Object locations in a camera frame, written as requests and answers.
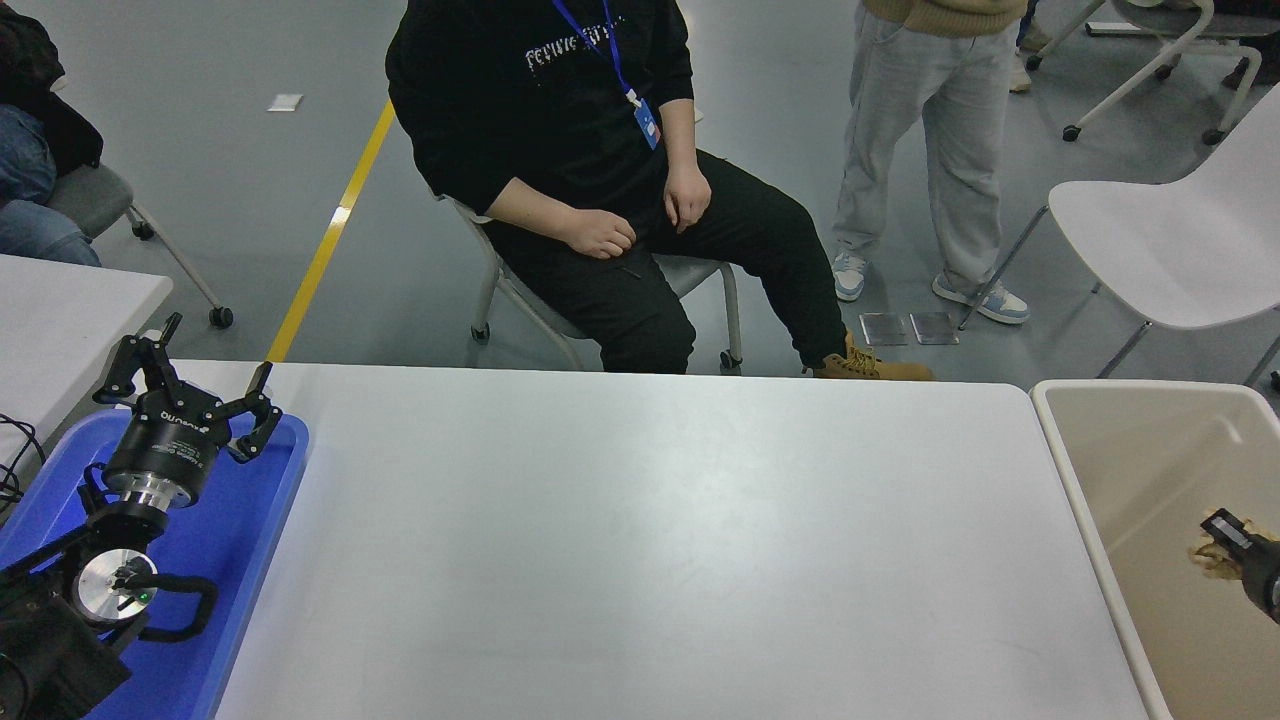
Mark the large pale bin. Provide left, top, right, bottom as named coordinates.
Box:
left=1030, top=380, right=1280, bottom=720

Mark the person with blue-white sneakers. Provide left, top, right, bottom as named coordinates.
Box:
left=832, top=0, right=1031, bottom=326

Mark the blue lanyard badge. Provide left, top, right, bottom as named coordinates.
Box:
left=552, top=0, right=663, bottom=151

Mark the person with tan boots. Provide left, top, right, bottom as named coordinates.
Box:
left=385, top=0, right=936, bottom=381

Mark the person in blue jeans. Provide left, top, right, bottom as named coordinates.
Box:
left=0, top=0, right=105, bottom=269

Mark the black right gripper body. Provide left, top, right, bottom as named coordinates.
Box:
left=1240, top=538, right=1280, bottom=626

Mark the person's right hand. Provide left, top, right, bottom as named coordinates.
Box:
left=560, top=208, right=638, bottom=261

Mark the person's left hand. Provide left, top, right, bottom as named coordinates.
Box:
left=663, top=162, right=713, bottom=235

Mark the tan paper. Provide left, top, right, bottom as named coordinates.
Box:
left=1188, top=532, right=1246, bottom=583

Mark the white side table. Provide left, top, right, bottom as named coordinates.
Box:
left=0, top=255, right=174, bottom=471

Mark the white-framed wheeled chair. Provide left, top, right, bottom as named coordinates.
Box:
left=1027, top=0, right=1280, bottom=147

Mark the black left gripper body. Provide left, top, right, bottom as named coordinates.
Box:
left=104, top=392, right=231, bottom=501

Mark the white plastic chair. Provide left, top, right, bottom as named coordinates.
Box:
left=958, top=85, right=1280, bottom=393

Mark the person with beige sneakers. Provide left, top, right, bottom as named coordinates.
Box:
left=1008, top=0, right=1051, bottom=94

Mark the grey wheeled chair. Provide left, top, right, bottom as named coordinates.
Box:
left=45, top=163, right=235, bottom=330
left=445, top=195, right=744, bottom=376

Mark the black cable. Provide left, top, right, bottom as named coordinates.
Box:
left=0, top=413, right=47, bottom=516

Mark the blue plastic tray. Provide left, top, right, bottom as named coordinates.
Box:
left=0, top=408, right=311, bottom=720

